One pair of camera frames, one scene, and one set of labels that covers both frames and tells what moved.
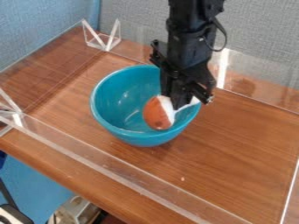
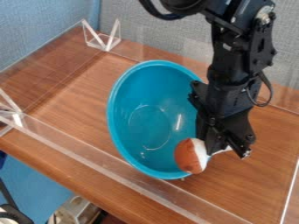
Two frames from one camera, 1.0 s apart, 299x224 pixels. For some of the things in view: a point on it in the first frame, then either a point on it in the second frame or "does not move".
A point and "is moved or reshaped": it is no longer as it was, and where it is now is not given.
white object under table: (78, 212) does not move
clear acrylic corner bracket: (102, 41) does not move
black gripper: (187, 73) -> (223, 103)
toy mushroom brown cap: (154, 114) -> (187, 157)
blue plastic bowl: (118, 100) is moved or reshaped
